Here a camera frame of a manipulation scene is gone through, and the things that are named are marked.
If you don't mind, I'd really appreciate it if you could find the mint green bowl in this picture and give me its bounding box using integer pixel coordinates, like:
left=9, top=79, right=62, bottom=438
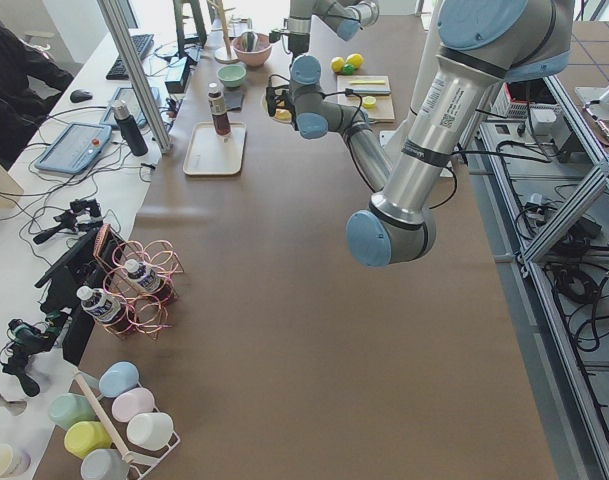
left=217, top=64, right=247, bottom=89

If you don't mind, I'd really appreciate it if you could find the dark drink bottle on tray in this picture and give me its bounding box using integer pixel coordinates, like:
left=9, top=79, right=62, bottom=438
left=208, top=82, right=231, bottom=141

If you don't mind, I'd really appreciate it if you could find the yellow cup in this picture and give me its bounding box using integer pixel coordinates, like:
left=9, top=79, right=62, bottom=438
left=64, top=421, right=112, bottom=459

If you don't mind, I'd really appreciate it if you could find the grey folded cloth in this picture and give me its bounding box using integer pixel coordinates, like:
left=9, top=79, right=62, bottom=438
left=223, top=88, right=245, bottom=111

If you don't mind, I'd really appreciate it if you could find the blue teach pendant far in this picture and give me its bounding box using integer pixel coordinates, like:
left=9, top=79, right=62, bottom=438
left=100, top=87, right=147, bottom=130

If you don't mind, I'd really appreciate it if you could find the bottle in rack lower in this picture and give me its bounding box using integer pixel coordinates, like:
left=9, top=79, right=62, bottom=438
left=76, top=286, right=131, bottom=333

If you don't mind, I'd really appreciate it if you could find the yellow lemon rear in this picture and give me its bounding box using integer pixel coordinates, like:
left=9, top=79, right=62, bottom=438
left=330, top=57, right=346, bottom=73

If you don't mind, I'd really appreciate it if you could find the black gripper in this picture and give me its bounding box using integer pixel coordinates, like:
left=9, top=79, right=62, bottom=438
left=265, top=74, right=295, bottom=126

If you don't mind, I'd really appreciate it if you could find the bottle in rack upper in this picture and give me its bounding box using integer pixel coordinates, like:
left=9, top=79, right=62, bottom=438
left=124, top=259, right=166, bottom=298

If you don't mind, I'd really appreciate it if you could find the white serving tray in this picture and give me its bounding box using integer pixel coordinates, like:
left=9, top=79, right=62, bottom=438
left=182, top=122, right=246, bottom=176

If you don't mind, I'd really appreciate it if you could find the black thermos flask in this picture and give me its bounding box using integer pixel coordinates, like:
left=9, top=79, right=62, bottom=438
left=112, top=100, right=148, bottom=157

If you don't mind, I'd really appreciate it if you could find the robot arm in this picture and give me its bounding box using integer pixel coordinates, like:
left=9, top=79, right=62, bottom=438
left=286, top=0, right=380, bottom=57
left=283, top=1, right=574, bottom=267

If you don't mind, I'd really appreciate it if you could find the glazed twisted donut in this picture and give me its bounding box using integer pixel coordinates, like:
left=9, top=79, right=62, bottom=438
left=274, top=108, right=292, bottom=123

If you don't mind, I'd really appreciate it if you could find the yellow lemon front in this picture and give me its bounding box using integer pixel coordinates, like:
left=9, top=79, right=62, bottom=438
left=346, top=53, right=364, bottom=69

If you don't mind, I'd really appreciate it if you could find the steel ice scoop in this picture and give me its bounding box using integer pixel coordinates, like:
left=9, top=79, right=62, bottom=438
left=238, top=30, right=259, bottom=52

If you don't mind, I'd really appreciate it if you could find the yellow lemon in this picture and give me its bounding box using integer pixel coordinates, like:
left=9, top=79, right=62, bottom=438
left=346, top=53, right=364, bottom=69
left=330, top=57, right=346, bottom=73

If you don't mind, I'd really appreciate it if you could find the halved lemon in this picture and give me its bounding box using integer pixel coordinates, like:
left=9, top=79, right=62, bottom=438
left=362, top=96, right=377, bottom=109

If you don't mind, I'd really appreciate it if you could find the bottle in rack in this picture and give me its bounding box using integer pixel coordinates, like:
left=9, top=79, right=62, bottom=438
left=124, top=259, right=166, bottom=298
left=76, top=286, right=131, bottom=333

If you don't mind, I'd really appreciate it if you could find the person in black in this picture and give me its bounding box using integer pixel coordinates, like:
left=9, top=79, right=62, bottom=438
left=0, top=26, right=74, bottom=170

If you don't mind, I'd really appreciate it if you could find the green lime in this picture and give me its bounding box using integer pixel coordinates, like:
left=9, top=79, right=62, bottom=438
left=342, top=64, right=357, bottom=75

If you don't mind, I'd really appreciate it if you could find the blue teach pendant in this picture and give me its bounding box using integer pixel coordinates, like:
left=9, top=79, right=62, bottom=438
left=35, top=122, right=112, bottom=175
left=100, top=87, right=147, bottom=130

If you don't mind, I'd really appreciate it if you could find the black computer mouse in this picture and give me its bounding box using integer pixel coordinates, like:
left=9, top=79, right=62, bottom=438
left=69, top=89, right=93, bottom=104

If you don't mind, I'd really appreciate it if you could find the white cup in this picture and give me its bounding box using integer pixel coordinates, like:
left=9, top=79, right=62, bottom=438
left=126, top=412, right=174, bottom=451

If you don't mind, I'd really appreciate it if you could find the wooden cup tree stand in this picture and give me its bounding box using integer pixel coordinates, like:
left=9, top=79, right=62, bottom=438
left=208, top=0, right=239, bottom=65

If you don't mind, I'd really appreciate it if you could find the yellow knife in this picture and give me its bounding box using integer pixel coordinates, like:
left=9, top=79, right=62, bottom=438
left=349, top=78, right=387, bottom=85

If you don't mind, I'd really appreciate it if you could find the blue teach pendant near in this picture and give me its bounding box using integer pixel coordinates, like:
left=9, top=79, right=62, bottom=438
left=35, top=122, right=112, bottom=175

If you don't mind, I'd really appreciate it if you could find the copper wire bottle rack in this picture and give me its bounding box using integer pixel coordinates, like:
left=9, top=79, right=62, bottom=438
left=93, top=225, right=184, bottom=340

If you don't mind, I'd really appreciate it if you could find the pink cup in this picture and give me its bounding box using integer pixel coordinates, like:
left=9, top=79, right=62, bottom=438
left=111, top=387, right=155, bottom=423

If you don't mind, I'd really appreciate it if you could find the wooden cutting board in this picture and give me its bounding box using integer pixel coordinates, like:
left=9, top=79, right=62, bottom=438
left=336, top=75, right=395, bottom=123

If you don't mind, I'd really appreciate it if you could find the grey cup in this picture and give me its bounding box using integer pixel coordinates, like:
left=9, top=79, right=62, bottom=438
left=80, top=449, right=129, bottom=480

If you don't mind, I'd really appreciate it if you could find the blue cup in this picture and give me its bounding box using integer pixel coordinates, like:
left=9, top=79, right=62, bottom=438
left=99, top=361, right=139, bottom=398

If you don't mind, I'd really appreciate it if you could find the black keyboard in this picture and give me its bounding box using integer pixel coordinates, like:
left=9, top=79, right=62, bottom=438
left=105, top=33, right=156, bottom=81

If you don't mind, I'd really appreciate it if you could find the green cup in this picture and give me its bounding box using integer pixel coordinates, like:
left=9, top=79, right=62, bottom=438
left=48, top=393, right=96, bottom=430

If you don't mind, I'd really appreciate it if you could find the pink bowl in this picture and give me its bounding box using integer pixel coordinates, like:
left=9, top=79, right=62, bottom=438
left=232, top=32, right=272, bottom=67

